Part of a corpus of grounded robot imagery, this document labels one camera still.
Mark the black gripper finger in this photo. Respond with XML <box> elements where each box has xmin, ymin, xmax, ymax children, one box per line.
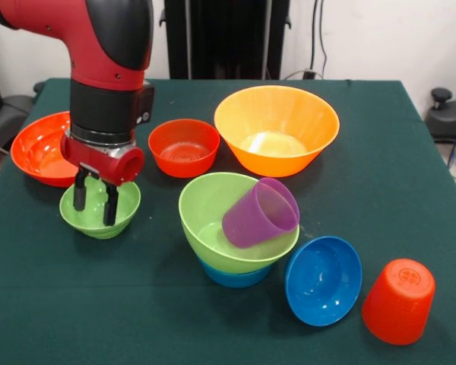
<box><xmin>72</xmin><ymin>167</ymin><xmax>89</xmax><ymax>212</ymax></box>
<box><xmin>102</xmin><ymin>181</ymin><xmax>119</xmax><ymax>227</ymax></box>

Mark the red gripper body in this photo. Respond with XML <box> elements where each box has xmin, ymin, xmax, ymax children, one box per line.
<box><xmin>59</xmin><ymin>128</ymin><xmax>146</xmax><ymax>187</ymax></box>

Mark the small green plastic bowl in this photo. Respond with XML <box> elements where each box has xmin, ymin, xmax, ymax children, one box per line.
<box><xmin>59</xmin><ymin>175</ymin><xmax>142</xmax><ymax>240</ymax></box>

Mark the large red plastic bowl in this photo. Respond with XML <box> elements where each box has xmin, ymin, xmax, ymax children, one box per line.
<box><xmin>10</xmin><ymin>110</ymin><xmax>81</xmax><ymax>189</ymax></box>

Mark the large green plastic bowl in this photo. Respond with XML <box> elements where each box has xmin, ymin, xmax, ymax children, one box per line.
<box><xmin>178</xmin><ymin>171</ymin><xmax>301</xmax><ymax>275</ymax></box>

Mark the light blue plastic bowl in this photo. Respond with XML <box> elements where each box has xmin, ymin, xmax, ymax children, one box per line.
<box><xmin>197</xmin><ymin>256</ymin><xmax>274</xmax><ymax>289</ymax></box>

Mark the purple plastic cup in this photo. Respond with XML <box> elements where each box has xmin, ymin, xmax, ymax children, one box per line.
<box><xmin>221</xmin><ymin>176</ymin><xmax>301</xmax><ymax>249</ymax></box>

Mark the large orange plastic bowl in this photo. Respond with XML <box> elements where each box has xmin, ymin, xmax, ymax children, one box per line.
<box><xmin>214</xmin><ymin>85</ymin><xmax>341</xmax><ymax>179</ymax></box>

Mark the dark blue plastic bowl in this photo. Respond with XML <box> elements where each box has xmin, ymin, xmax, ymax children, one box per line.
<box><xmin>283</xmin><ymin>235</ymin><xmax>363</xmax><ymax>328</ymax></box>

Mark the red plastic cup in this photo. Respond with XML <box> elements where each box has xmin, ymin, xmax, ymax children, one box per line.
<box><xmin>361</xmin><ymin>258</ymin><xmax>437</xmax><ymax>347</ymax></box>

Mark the small red plastic bowl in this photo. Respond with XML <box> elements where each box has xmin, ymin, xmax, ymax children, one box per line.
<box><xmin>147</xmin><ymin>118</ymin><xmax>221</xmax><ymax>179</ymax></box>

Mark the dark green table cloth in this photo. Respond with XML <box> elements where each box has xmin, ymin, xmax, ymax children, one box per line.
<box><xmin>0</xmin><ymin>78</ymin><xmax>456</xmax><ymax>365</ymax></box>

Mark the black chair base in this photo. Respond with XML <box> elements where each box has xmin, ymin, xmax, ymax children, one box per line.
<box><xmin>425</xmin><ymin>87</ymin><xmax>456</xmax><ymax>144</ymax></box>

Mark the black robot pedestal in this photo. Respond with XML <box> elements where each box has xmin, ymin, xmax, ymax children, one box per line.
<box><xmin>159</xmin><ymin>0</ymin><xmax>292</xmax><ymax>80</ymax></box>

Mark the grey cable loop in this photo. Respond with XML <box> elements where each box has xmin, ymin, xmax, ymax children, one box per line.
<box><xmin>281</xmin><ymin>68</ymin><xmax>325</xmax><ymax>81</ymax></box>

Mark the black wall cable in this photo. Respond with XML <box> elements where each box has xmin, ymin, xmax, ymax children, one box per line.
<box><xmin>312</xmin><ymin>0</ymin><xmax>328</xmax><ymax>73</ymax></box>

